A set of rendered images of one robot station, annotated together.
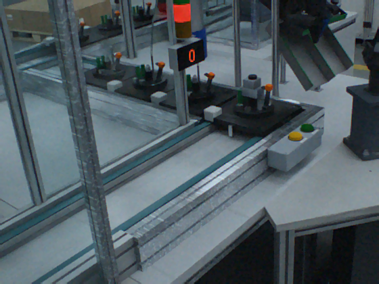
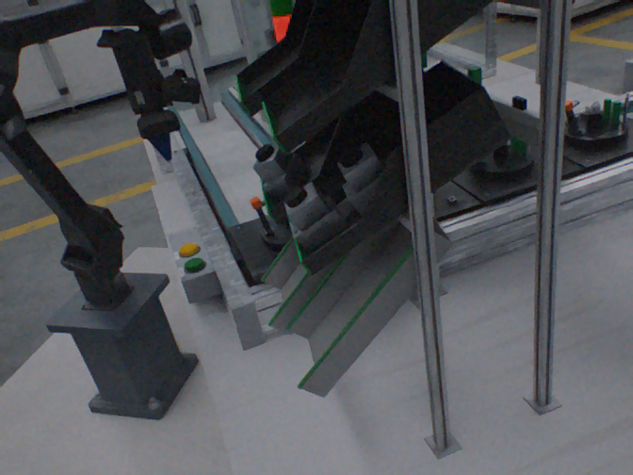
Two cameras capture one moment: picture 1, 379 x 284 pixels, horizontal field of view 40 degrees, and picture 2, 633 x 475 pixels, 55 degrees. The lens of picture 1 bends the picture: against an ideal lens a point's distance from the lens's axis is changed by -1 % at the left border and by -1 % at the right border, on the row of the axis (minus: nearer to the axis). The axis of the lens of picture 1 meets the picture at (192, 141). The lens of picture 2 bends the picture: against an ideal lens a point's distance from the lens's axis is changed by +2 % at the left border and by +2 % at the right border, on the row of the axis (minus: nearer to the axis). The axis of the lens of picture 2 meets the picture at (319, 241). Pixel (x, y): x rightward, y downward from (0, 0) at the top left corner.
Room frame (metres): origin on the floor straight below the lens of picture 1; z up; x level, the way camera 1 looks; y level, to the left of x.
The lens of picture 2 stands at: (2.26, -1.10, 1.59)
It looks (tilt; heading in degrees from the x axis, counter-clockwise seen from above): 31 degrees down; 123
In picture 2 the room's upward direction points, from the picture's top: 11 degrees counter-clockwise
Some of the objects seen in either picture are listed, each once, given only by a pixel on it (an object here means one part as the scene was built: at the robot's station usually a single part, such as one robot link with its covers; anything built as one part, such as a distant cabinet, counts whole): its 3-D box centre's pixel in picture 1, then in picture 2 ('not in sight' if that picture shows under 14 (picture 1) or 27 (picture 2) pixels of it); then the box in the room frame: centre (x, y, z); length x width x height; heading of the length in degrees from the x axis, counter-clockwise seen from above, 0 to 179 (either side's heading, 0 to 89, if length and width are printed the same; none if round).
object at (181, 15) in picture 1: (182, 11); (286, 27); (1.56, 0.00, 1.33); 0.05 x 0.05 x 0.05
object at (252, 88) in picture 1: (250, 84); not in sight; (1.63, -0.21, 1.06); 0.08 x 0.04 x 0.07; 48
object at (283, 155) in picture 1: (295, 146); (193, 262); (1.42, -0.32, 0.93); 0.21 x 0.07 x 0.06; 137
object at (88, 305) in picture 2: (377, 82); (103, 283); (1.50, -0.59, 1.09); 0.07 x 0.07 x 0.06; 10
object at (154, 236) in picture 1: (242, 171); (207, 223); (1.32, -0.14, 0.91); 0.89 x 0.06 x 0.11; 137
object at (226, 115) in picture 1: (253, 112); (295, 237); (1.62, -0.21, 0.96); 0.24 x 0.24 x 0.02; 47
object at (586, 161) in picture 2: not in sight; (594, 117); (2.13, 0.33, 1.01); 0.24 x 0.24 x 0.13; 47
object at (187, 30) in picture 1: (183, 28); not in sight; (1.56, 0.00, 1.28); 0.05 x 0.05 x 0.05
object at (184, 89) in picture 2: (300, 4); (178, 86); (1.56, -0.35, 1.34); 0.07 x 0.07 x 0.06; 49
